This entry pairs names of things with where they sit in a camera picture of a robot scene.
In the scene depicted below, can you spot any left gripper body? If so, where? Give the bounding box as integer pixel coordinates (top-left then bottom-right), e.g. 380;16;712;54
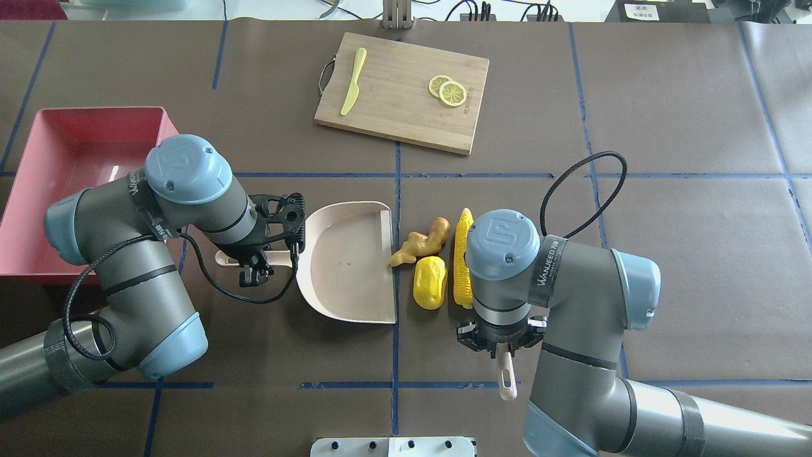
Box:
239;193;306;288

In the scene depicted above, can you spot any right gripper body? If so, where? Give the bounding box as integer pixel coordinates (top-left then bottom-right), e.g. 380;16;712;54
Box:
456;316;547;353

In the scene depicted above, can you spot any beige hand brush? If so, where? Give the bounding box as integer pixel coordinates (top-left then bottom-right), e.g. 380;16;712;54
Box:
495;342;518;402

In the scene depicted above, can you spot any yellow toy corn cob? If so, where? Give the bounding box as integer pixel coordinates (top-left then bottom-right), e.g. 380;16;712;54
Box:
453;208;475;309

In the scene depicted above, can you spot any beige plastic dustpan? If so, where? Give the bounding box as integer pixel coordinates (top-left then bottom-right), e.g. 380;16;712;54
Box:
214;201;398;324

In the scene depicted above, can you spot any yellow toy potato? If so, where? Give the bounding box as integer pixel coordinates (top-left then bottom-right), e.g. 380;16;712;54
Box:
412;256;447;310

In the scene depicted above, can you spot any toy ginger root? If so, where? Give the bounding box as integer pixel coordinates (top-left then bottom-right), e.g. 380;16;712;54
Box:
388;217;450;267

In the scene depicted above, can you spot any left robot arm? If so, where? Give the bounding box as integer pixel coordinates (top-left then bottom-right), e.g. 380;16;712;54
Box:
2;134;305;420

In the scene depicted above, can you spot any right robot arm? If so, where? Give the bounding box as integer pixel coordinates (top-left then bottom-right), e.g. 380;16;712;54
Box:
456;209;811;456

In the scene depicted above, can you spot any red plastic bin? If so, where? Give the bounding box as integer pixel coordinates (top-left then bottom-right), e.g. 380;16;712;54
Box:
1;106;178;284

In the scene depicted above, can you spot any wooden cutting board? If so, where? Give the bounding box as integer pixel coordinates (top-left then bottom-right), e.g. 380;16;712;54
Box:
314;32;490;156

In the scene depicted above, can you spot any yellow plastic knife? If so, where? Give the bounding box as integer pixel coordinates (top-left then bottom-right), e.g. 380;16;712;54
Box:
339;47;368;116

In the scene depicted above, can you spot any red object at corner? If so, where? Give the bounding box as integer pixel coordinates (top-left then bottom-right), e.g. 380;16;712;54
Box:
1;0;67;20

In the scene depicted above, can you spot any black box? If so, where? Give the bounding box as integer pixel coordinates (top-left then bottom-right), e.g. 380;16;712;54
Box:
604;1;711;23

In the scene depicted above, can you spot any white mounting base plate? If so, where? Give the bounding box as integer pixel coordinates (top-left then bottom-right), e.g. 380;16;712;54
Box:
310;436;478;456

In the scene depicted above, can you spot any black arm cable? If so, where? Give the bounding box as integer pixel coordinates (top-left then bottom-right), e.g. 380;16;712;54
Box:
539;151;629;239

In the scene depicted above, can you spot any aluminium frame post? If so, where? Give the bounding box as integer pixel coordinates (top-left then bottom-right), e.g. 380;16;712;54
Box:
382;0;414;30

